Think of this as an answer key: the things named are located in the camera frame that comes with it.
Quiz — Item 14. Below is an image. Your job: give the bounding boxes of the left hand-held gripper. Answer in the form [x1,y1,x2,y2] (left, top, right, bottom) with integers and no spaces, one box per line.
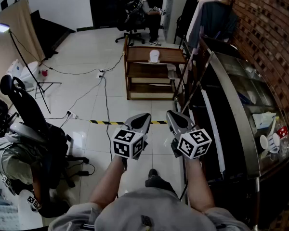
[112,113,152,160]

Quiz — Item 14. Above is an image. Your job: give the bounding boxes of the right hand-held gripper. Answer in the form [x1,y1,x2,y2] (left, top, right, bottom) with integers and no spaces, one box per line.
[165,110,212,160]

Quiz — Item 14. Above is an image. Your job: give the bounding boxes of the wooden shelf cart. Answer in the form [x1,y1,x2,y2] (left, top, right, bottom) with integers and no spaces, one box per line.
[123,36,187,101]

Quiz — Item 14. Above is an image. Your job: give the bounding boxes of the person's left forearm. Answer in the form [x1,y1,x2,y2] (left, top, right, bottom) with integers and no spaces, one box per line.
[88,154,128,210]

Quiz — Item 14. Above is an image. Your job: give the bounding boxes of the person's right forearm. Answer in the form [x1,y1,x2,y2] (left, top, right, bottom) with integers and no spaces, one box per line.
[184,156,216,213]

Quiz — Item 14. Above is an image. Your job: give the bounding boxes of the yellow black floor tape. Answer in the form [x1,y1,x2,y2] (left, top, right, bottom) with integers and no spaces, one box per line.
[89,119,168,126]

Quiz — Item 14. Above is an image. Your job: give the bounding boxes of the black power adapter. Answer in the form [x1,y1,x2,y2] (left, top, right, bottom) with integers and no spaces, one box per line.
[67,162,96,177]

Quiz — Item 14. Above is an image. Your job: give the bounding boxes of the person's black trousers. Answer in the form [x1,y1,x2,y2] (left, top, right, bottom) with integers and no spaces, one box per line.
[144,176,178,196]

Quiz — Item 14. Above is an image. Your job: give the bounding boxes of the blue box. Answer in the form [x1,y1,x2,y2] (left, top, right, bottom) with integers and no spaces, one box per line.
[237,90,252,105]

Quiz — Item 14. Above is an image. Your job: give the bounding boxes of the person's grey shirt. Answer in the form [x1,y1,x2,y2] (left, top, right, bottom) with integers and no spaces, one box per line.
[48,188,251,231]

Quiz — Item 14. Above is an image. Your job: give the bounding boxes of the white plastic bag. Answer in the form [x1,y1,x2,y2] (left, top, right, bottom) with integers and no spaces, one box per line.
[252,112,277,129]

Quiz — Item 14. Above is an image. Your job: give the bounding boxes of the white striped mug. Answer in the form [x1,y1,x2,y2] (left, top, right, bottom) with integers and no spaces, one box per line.
[267,132,281,154]

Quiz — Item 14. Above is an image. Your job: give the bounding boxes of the white ladle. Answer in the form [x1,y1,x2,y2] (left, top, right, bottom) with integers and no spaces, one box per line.
[269,116,280,137]

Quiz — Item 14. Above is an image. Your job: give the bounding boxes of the red dotted mug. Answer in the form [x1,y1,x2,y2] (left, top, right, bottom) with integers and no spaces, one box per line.
[276,126,289,139]

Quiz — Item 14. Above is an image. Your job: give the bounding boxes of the black office chair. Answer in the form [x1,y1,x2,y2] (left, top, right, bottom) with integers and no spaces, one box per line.
[115,0,146,45]
[0,75,90,218]

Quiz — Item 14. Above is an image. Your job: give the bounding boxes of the white hanging shirt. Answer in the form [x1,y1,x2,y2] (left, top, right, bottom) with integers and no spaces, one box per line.
[186,0,208,49]

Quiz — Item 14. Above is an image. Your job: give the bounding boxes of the white toilet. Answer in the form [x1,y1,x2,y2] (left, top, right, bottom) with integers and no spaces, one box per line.
[20,61,40,92]

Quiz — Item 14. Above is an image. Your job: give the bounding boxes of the black hanging garment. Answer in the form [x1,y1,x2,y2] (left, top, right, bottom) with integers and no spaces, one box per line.
[177,0,198,39]

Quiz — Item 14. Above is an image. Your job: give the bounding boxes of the black folded equipment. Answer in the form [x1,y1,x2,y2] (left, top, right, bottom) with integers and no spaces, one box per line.
[0,88,19,139]

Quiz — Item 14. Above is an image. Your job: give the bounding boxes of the black light stand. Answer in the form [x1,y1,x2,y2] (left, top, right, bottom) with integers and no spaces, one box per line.
[8,30,62,114]

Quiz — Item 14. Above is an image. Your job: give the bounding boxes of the white bag blue print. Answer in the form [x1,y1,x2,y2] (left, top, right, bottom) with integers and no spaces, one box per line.
[6,59,24,78]

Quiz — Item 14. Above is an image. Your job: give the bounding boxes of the black backdrop panel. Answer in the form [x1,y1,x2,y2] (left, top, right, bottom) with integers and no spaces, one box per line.
[30,10,77,60]

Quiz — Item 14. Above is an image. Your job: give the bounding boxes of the black glass door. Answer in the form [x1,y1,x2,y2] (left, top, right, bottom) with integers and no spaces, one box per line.
[88,0,164,30]

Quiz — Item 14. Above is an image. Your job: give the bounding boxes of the beige backdrop cloth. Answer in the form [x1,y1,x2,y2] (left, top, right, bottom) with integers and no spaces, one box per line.
[0,0,46,101]

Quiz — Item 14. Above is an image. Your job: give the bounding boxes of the black cable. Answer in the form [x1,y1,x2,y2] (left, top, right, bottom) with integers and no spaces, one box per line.
[11,31,104,76]
[62,82,102,127]
[101,76,113,162]
[105,53,125,72]

